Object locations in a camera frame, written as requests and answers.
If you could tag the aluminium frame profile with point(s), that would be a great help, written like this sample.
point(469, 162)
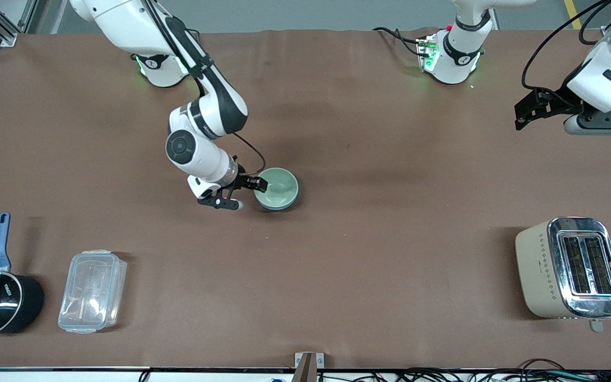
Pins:
point(6, 34)

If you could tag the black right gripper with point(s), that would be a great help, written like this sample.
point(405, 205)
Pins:
point(243, 182)

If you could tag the green bowl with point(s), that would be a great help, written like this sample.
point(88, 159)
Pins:
point(279, 185)

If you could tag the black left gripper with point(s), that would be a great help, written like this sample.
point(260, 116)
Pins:
point(563, 102)

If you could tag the brown table mat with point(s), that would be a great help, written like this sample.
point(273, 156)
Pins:
point(305, 265)

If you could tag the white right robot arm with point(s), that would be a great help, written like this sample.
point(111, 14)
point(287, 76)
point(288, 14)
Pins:
point(199, 154)

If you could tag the clear plastic lidded container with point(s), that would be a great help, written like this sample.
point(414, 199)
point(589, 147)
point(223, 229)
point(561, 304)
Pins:
point(92, 292)

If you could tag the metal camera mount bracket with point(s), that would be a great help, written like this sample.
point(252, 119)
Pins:
point(308, 366)

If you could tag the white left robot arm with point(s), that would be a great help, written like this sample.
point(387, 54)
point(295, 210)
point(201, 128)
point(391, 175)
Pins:
point(456, 58)

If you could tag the beige chrome toaster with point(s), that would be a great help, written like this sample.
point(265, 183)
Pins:
point(539, 270)

